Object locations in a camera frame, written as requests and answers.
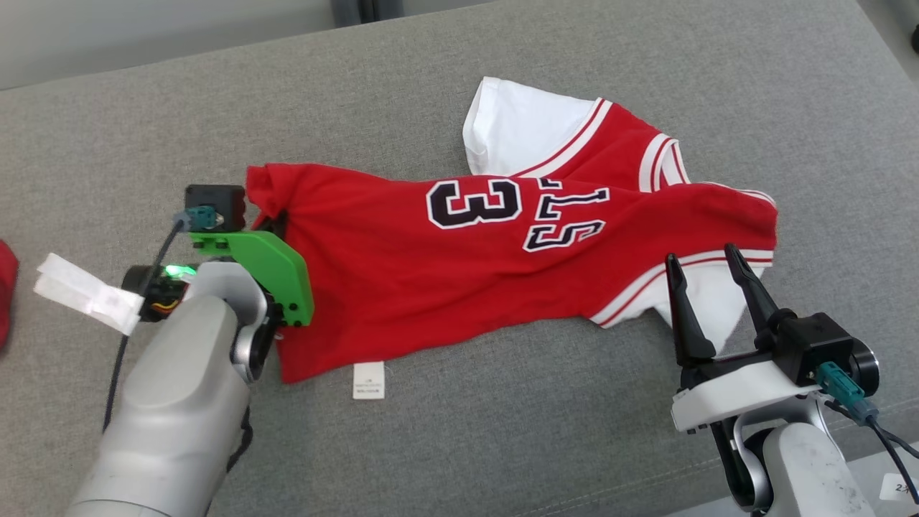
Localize grey partition post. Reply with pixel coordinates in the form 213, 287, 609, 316
332, 0, 404, 26

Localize white paper label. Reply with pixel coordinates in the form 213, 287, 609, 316
880, 474, 919, 503

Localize red basketball jersey white sleeves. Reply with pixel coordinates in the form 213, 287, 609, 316
246, 76, 778, 400

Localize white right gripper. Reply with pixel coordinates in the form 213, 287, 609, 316
665, 243, 823, 503

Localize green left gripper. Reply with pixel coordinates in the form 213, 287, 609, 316
188, 210, 315, 327

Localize black cable with teal plug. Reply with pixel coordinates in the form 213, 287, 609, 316
104, 206, 218, 432
815, 363, 919, 503

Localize red shorts white side stripes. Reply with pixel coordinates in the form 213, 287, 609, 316
0, 241, 19, 353

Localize white tape tag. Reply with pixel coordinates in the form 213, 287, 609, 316
34, 253, 144, 336

